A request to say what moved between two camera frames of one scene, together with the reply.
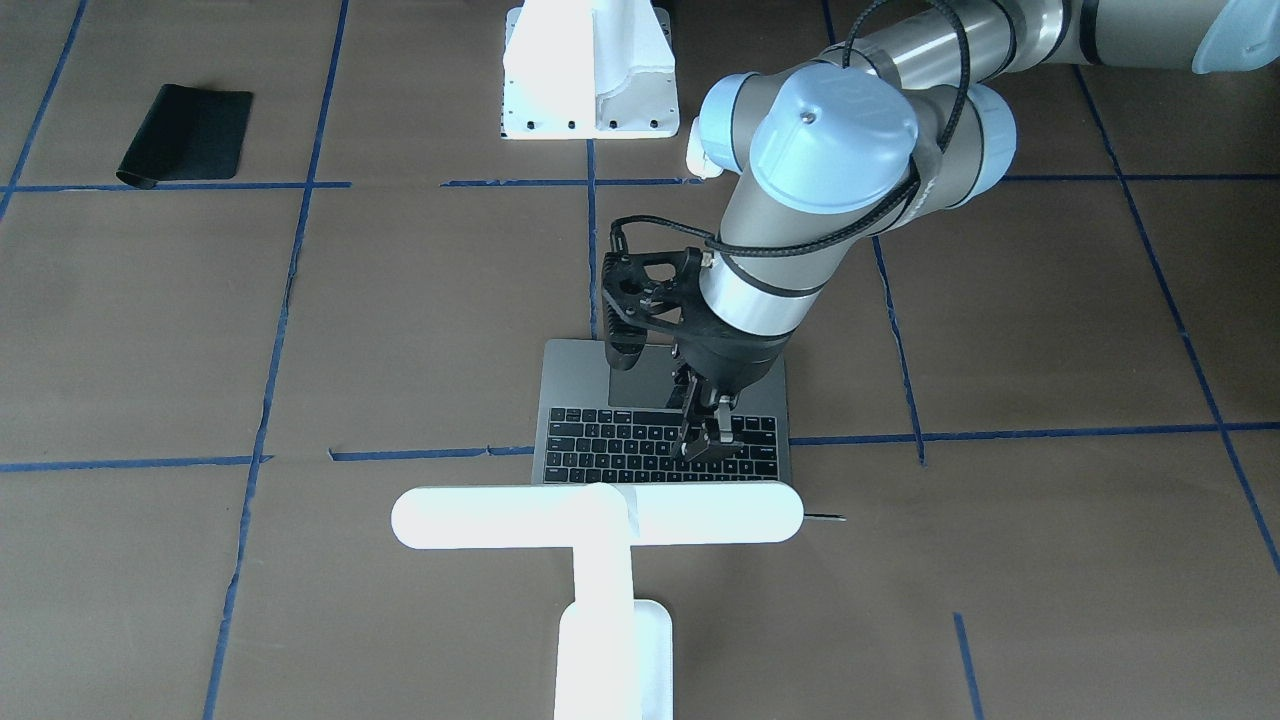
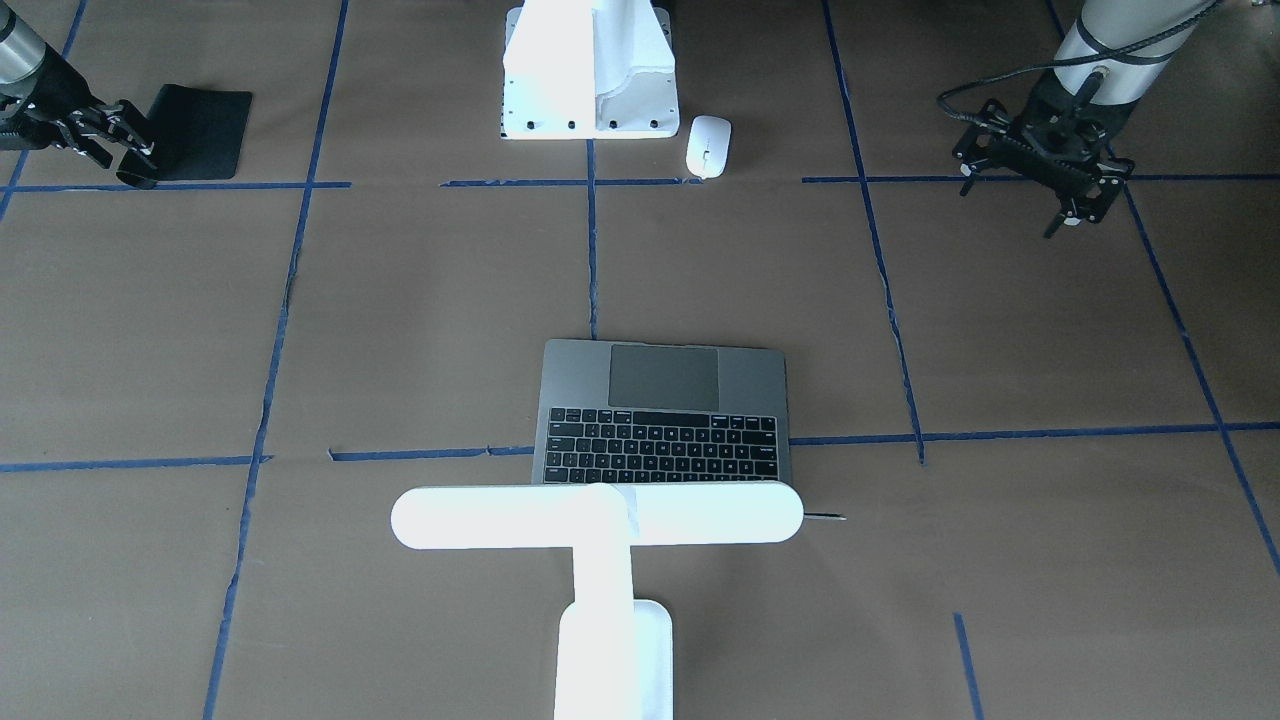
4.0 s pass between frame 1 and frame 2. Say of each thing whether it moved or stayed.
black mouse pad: stayed
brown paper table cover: stayed
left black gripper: moved
